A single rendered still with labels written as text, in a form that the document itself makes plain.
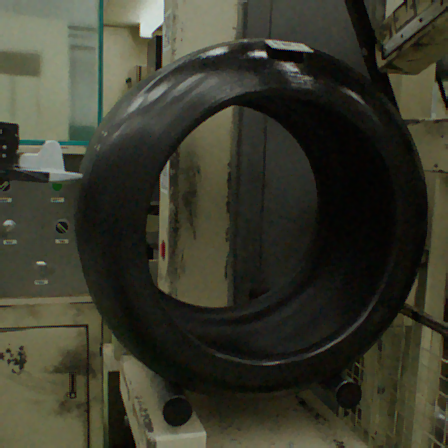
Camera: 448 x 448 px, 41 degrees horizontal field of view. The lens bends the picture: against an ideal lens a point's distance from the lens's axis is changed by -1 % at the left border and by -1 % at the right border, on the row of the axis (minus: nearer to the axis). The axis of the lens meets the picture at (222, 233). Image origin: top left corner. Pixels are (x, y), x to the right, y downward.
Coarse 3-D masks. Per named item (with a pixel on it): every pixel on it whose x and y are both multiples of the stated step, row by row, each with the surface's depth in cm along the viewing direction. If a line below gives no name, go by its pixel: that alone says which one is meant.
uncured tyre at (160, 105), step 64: (192, 64) 83; (256, 64) 83; (320, 64) 86; (128, 128) 81; (192, 128) 81; (320, 128) 114; (384, 128) 89; (128, 192) 81; (320, 192) 118; (384, 192) 108; (128, 256) 82; (320, 256) 119; (384, 256) 108; (128, 320) 84; (192, 320) 114; (256, 320) 117; (320, 320) 114; (384, 320) 95; (192, 384) 90; (256, 384) 91
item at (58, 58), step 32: (0, 0) 132; (32, 0) 134; (64, 0) 136; (96, 0) 138; (0, 32) 133; (32, 32) 135; (64, 32) 137; (96, 32) 139; (0, 64) 134; (32, 64) 136; (64, 64) 138; (96, 64) 140; (0, 96) 135; (32, 96) 137; (64, 96) 139; (96, 96) 141; (32, 128) 138; (64, 128) 140; (96, 128) 142
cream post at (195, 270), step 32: (192, 0) 116; (224, 0) 118; (192, 32) 117; (224, 32) 119; (224, 128) 122; (192, 160) 121; (224, 160) 123; (160, 192) 131; (192, 192) 122; (224, 192) 124; (160, 224) 132; (192, 224) 123; (224, 224) 125; (160, 256) 132; (192, 256) 124; (224, 256) 126; (160, 288) 133; (192, 288) 126; (224, 288) 128
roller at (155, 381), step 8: (144, 368) 105; (152, 376) 99; (152, 384) 98; (160, 384) 95; (168, 384) 94; (160, 392) 93; (168, 392) 91; (176, 392) 91; (184, 392) 93; (160, 400) 91; (168, 400) 89; (176, 400) 89; (184, 400) 89; (160, 408) 91; (168, 408) 88; (176, 408) 89; (184, 408) 89; (168, 416) 89; (176, 416) 89; (184, 416) 89; (168, 424) 89; (176, 424) 89
